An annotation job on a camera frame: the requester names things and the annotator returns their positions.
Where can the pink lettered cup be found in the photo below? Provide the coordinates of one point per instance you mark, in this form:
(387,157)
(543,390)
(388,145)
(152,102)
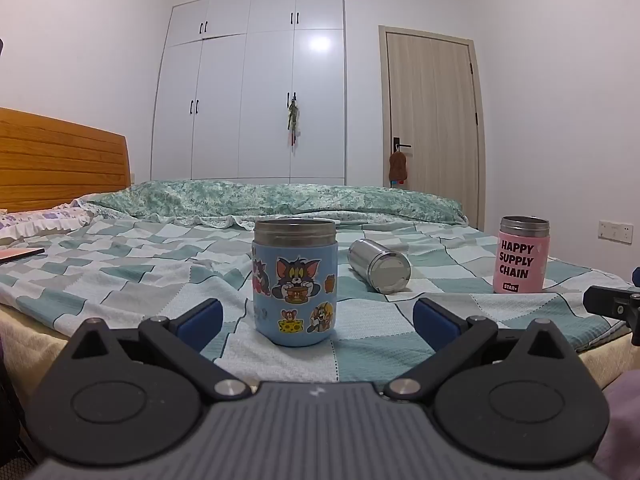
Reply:
(520,265)

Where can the pink cloth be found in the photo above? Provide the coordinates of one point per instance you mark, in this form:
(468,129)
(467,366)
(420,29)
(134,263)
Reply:
(622,425)

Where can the purple floral pillow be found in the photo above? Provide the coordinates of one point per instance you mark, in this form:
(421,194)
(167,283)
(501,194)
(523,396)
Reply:
(35,222)

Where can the orange wooden headboard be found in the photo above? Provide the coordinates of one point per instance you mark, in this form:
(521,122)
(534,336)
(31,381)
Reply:
(60,165)

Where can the green hanging ornament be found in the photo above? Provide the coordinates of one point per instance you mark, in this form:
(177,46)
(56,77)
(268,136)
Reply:
(292,120)

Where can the white wardrobe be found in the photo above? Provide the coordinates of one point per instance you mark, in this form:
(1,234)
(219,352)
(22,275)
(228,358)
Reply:
(250,95)

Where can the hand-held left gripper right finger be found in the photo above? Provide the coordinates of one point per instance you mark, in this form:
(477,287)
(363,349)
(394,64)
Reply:
(434,321)

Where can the green checked bedsheet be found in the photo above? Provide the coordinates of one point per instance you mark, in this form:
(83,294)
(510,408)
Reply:
(135,265)

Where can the flat red book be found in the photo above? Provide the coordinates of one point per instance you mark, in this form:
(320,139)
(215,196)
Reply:
(20,255)

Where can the blue cartoon sticker cup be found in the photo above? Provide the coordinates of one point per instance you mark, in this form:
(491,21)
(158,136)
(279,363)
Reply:
(294,285)

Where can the plain steel cup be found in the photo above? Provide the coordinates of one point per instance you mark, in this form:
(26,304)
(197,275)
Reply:
(380,266)

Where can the beige mattress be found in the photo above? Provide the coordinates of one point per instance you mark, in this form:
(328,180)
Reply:
(30,340)

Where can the brown hanging cloth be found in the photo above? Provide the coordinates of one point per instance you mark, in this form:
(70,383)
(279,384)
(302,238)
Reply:
(398,167)

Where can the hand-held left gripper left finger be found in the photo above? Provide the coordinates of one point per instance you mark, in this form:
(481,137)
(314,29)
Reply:
(202,321)

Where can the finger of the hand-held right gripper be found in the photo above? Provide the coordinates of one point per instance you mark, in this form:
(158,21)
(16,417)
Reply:
(606,302)

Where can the green floral quilt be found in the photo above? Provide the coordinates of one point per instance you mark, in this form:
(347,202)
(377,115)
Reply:
(280,202)

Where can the light wooden door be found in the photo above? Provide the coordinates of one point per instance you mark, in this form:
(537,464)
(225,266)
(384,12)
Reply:
(432,125)

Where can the white wall socket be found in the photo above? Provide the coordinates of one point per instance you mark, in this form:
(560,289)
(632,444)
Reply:
(614,231)

